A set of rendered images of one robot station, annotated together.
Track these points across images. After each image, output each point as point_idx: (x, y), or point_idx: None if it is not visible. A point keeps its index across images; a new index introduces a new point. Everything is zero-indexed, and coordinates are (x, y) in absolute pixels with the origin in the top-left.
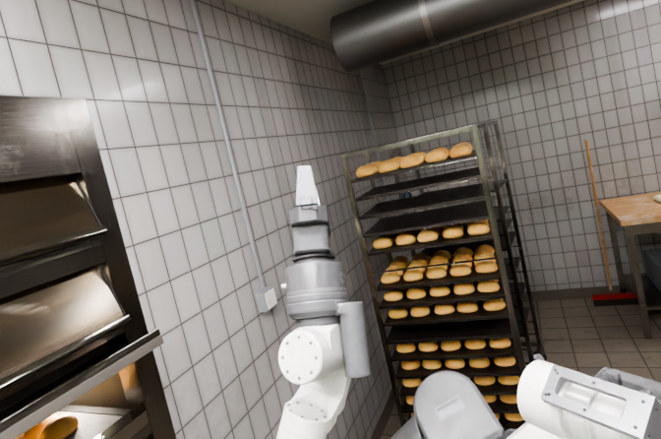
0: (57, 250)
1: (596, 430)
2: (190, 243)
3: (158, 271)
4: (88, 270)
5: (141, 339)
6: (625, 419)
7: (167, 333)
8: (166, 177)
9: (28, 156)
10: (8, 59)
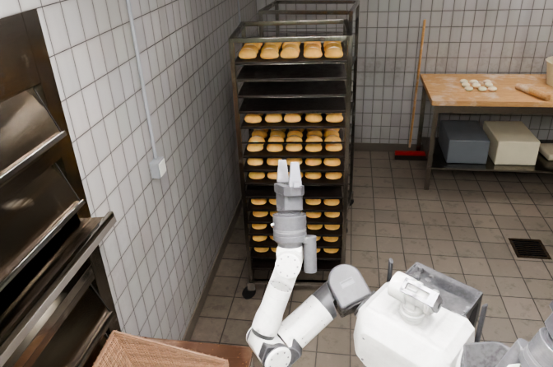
0: None
1: (416, 301)
2: (109, 129)
3: (91, 157)
4: None
5: (104, 220)
6: (428, 300)
7: (99, 206)
8: (92, 72)
9: (8, 76)
10: None
